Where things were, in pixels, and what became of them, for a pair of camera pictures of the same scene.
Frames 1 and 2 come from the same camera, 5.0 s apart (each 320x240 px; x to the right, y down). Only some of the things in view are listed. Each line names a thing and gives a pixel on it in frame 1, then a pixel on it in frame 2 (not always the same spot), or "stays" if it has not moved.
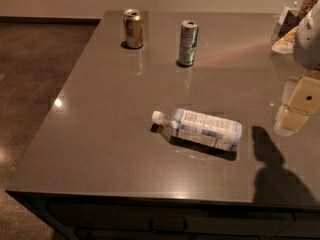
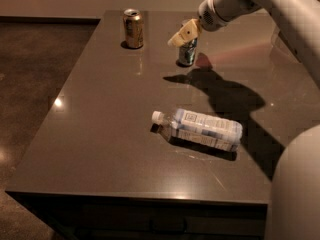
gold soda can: (134, 28) stays
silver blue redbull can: (188, 42) stays
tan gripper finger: (301, 98) to (188, 32)
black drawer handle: (168, 224) stays
